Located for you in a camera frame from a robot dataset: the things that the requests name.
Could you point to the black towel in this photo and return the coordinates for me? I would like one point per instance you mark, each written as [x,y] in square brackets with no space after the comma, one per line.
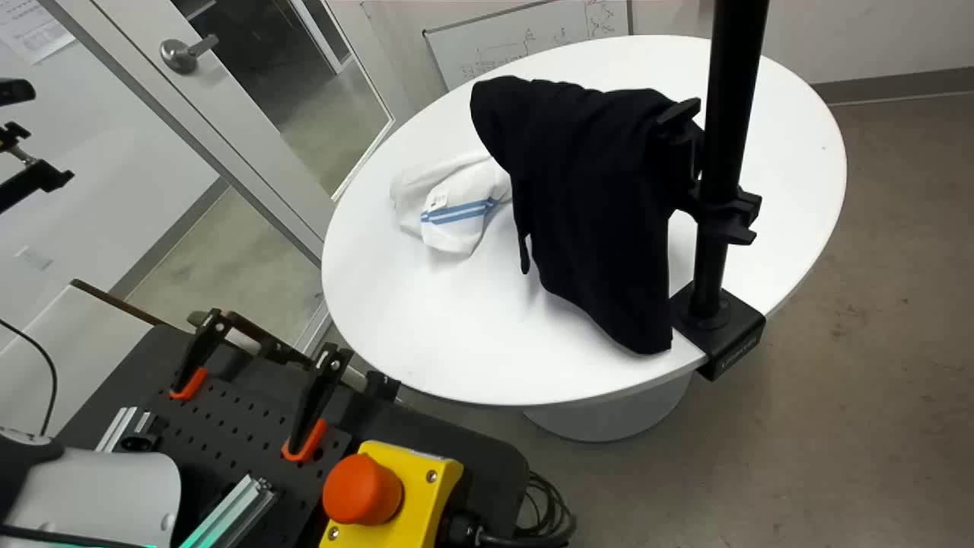
[587,192]

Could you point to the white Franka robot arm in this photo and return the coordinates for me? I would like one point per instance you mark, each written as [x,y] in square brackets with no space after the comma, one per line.
[92,496]

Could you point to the white towel with blue stripe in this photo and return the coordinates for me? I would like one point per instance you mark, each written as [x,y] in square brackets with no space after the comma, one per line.
[444,199]

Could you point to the yellow emergency stop red button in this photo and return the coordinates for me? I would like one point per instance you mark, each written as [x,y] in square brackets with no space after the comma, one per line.
[416,488]

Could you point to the black perforated base board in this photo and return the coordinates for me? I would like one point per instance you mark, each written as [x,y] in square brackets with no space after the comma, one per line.
[245,427]

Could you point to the black pole stand with clamp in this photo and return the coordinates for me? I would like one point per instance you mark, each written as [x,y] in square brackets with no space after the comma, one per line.
[730,103]

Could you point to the silver aluminium extrusion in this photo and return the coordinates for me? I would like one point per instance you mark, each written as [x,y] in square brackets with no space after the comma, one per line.
[230,512]
[122,430]

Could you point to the thin brown bar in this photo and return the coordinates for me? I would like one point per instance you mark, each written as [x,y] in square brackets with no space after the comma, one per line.
[122,303]

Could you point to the white paper notice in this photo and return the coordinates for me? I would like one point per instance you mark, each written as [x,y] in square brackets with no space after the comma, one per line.
[32,26]

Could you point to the white table pedestal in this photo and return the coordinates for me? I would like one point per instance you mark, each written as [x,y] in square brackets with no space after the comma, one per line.
[609,422]

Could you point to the black mount bracket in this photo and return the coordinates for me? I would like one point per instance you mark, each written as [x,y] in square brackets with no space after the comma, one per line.
[33,182]

